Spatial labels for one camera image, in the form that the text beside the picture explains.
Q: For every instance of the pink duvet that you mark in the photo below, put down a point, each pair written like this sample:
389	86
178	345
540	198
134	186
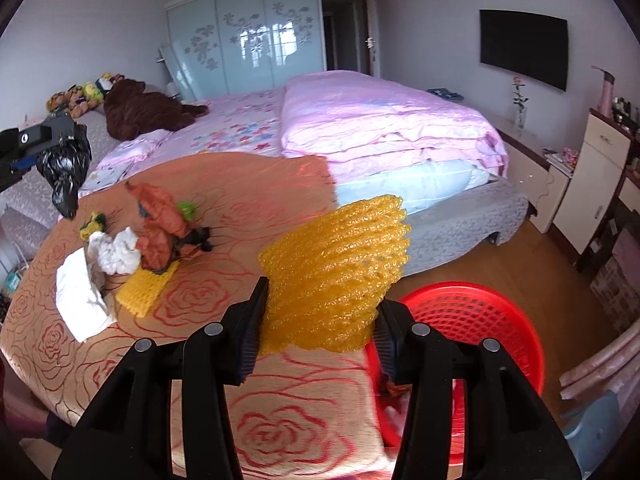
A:
375	120

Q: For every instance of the tall cream cabinet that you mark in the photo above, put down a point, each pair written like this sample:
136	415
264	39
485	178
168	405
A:
595	175

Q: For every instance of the large yellow foam net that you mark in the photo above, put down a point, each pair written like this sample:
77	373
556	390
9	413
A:
330	270

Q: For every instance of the pink curtain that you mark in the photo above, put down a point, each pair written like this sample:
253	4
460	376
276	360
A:
600	365

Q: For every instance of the folded white tissue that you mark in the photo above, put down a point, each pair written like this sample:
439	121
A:
80	300

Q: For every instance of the black wrapper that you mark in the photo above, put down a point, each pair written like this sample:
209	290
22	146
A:
197	240

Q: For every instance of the yellow green plush toy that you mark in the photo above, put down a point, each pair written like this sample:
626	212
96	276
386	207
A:
92	91

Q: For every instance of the green wrapper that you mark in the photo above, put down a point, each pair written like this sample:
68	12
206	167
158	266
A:
186	209

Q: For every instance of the grey bed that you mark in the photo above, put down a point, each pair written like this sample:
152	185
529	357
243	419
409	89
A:
465	225

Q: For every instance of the yellow green scrap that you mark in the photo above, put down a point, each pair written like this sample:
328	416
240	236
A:
92	225

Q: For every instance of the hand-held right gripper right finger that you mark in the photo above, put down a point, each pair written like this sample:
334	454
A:
390	345

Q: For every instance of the light blue quilt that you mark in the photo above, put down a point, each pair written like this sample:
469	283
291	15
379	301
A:
400	180

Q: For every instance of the brown plush bear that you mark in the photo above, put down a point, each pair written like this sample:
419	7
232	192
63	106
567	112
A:
140	110

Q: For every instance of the bedroom door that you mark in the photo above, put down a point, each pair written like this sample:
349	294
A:
369	20

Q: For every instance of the flower patterned glass wardrobe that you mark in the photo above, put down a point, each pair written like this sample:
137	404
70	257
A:
240	35

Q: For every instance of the low cream cabinet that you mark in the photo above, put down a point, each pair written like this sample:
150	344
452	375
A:
525	175

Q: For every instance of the pink printed pillow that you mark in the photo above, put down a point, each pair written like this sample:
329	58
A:
125	155

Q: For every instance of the wall television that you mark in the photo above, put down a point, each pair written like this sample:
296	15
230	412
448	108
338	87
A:
525	47

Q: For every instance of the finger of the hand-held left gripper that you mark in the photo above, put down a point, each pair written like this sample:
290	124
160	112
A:
30	142
20	167

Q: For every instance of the brown orange plush toy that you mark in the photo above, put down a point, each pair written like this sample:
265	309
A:
70	102

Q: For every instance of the storage boxes under dresser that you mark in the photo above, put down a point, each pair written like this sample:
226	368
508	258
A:
615	285

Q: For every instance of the light blue stool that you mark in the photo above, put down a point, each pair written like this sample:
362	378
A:
595	420

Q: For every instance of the black plastic bag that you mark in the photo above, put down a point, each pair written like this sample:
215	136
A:
65	170

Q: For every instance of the small yellow foam net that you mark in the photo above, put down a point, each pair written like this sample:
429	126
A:
140	292

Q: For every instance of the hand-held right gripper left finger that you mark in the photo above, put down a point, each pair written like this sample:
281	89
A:
247	340

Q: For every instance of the blue cloth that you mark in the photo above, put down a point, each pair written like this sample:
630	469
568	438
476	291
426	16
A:
445	93

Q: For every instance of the white tissue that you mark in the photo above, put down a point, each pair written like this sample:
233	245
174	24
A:
80	300
117	255

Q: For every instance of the row of cosmetic bottles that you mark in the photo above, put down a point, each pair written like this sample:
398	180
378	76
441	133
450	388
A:
627	112

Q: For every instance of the red plastic basket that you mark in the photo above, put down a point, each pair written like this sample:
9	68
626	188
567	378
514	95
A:
465	310

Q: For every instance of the books and pink items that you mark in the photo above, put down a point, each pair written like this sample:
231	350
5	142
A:
562	156

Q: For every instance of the black white plush toy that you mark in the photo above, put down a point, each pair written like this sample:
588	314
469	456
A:
106	82

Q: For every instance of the orange plastic bag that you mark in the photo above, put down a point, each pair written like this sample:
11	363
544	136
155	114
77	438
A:
160	230

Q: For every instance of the rose in glass vase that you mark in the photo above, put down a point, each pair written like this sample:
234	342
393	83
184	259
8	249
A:
520	117

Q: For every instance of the dressing table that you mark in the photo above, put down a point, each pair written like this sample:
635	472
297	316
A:
631	185

